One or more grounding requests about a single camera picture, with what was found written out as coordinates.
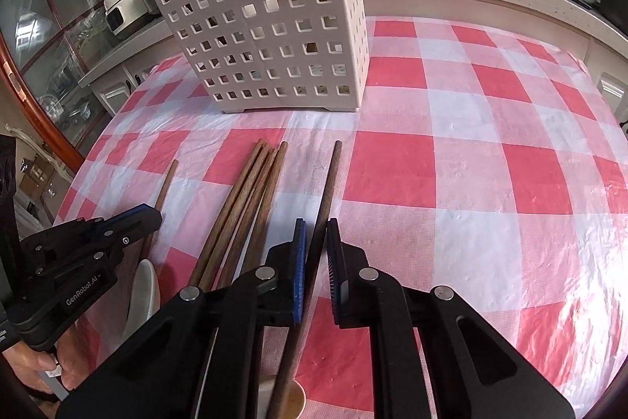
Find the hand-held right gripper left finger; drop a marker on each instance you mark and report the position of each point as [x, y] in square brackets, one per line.
[298, 274]

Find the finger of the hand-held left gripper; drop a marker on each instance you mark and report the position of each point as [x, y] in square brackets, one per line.
[132, 217]
[115, 244]

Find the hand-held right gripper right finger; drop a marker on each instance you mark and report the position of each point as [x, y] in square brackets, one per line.
[333, 274]

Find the white perforated plastic basket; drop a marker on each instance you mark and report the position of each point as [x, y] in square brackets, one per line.
[274, 55]

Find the person's left hand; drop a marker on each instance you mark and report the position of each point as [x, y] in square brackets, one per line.
[32, 367]

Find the white ceramic spoon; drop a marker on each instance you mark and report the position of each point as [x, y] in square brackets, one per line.
[142, 296]

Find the small beige cup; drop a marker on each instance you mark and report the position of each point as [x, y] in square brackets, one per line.
[294, 402]

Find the wooden framed glass door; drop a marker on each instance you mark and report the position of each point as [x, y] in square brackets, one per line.
[39, 114]

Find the red white checked tablecloth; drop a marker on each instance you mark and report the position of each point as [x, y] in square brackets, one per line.
[466, 154]

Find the small white electric cooker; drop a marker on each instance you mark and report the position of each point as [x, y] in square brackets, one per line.
[127, 6]

